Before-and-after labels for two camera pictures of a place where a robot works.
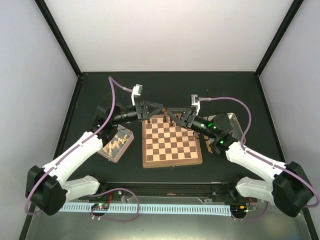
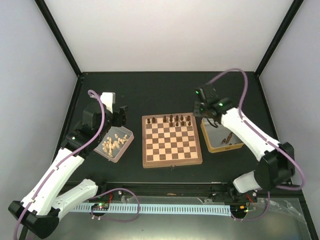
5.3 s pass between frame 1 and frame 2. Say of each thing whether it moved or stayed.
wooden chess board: stayed
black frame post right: stayed
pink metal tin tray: stayed
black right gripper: moved
